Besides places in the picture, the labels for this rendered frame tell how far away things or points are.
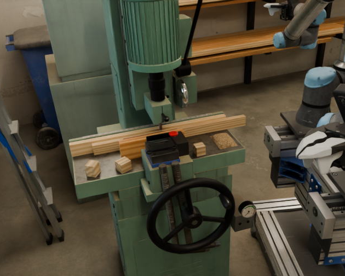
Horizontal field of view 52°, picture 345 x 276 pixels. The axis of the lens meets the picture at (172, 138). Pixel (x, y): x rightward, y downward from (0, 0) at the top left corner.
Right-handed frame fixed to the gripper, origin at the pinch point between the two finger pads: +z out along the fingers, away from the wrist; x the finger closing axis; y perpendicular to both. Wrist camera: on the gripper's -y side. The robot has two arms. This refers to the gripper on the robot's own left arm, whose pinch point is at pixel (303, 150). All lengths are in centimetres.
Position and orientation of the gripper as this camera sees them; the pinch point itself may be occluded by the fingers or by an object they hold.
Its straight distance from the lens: 66.4
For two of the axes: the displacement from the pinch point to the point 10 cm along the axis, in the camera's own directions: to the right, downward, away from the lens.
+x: -4.9, -2.9, 8.2
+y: 1.3, 9.1, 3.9
